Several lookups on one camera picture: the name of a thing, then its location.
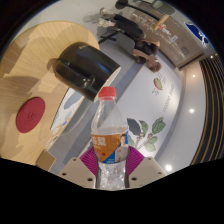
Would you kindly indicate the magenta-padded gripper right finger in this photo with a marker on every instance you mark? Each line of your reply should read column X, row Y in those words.
column 148, row 170

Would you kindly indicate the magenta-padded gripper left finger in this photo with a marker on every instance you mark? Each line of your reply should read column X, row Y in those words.
column 75, row 170

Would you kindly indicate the clear red-capped drink bottle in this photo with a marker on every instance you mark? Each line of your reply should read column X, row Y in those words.
column 109, row 120

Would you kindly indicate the white printed paper sheet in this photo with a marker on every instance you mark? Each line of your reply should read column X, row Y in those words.
column 68, row 110

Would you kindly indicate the flat round red coaster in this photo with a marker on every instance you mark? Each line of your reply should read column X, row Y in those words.
column 30, row 115

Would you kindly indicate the round ceiling lights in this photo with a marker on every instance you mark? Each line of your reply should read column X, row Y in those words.
column 191, row 110

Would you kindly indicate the black mug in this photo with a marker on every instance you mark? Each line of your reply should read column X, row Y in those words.
column 83, row 65

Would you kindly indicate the grey armchair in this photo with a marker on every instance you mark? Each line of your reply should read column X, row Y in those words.
column 118, row 41

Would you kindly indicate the person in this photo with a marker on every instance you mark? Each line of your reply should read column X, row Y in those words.
column 131, row 28

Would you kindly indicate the small round wooden table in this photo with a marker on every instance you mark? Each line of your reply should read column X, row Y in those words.
column 162, row 21

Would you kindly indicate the coffee plant wall mural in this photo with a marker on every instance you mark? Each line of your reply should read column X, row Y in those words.
column 156, row 106

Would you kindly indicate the blue wall sign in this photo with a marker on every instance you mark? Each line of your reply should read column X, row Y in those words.
column 196, row 33

